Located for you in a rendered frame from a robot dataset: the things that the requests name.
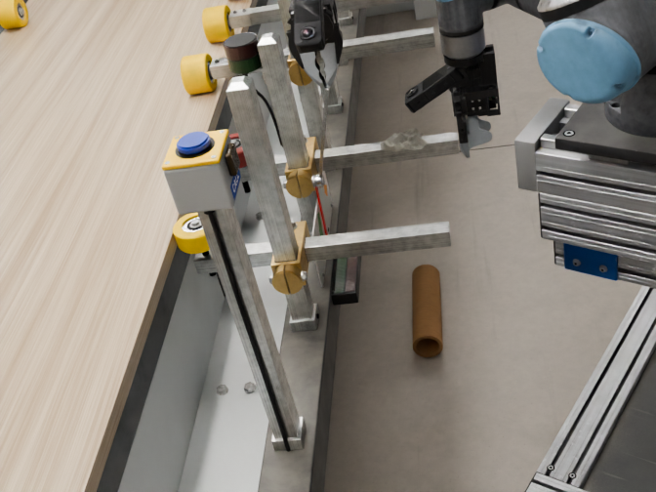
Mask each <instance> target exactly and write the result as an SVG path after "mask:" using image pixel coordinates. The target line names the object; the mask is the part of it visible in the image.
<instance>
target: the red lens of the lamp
mask: <svg viewBox="0 0 656 492"><path fill-rule="evenodd" d="M253 34H255V33H253ZM255 35H256V39H255V41H253V42H252V43H250V44H248V45H245V46H243V47H238V48H228V47H226V46H225V45H224V43H225V41H226V40H225V41H224V43H223V46H224V49H225V55H226V58H227V59H229V60H231V61H241V60H246V59H249V58H251V57H254V56H255V55H256V54H257V53H258V52H259V51H258V47H257V45H258V42H259V40H258V36H257V34H255Z"/></svg>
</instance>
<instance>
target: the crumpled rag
mask: <svg viewBox="0 0 656 492"><path fill-rule="evenodd" d="M423 134H424V133H422V132H420V131H419V130H418V129H416V128H413V129H407V131H406V132H404V133H401V132H400V133H398V134H397V133H393V134H392V136H390V137H389V138H388V139H387V140H386V141H383V142H382V143H380V145H381V149H384V150H390V151H396V152H398V151H400V150H402V149H409V150H417V149H422V148H424V145H426V144H427V143H428V142H427V141H425V140H423V139H421V136H422V135H423Z"/></svg>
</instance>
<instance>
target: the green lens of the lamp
mask: <svg viewBox="0 0 656 492"><path fill-rule="evenodd" d="M227 62H228V66H229V70H230V71H231V72H232V73H236V74H243V73H248V72H252V71H254V70H257V69H258V68H260V67H261V66H262V63H261V59H260V55H259V54H257V55H256V56H255V57H253V58H251V59H249V60H247V61H230V60H229V59H227Z"/></svg>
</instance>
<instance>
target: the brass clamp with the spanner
mask: <svg viewBox="0 0 656 492"><path fill-rule="evenodd" d="M306 146H307V153H308V163H307V167H302V168H294V169H289V168H288V164H287V163H286V168H285V176H286V181H283V187H284V188H285V189H287V191H288V193H289V194H290V195H292V196H293V197H296V198H302V197H303V198H305V197H308V196H309V195H311V193H312V192H313V191H315V188H314V187H313V184H312V175H315V176H316V174H318V172H317V169H316V164H315V160H314V155H315V151H316V150H319V148H318V144H317V140H316V137H310V138H307V143H306Z"/></svg>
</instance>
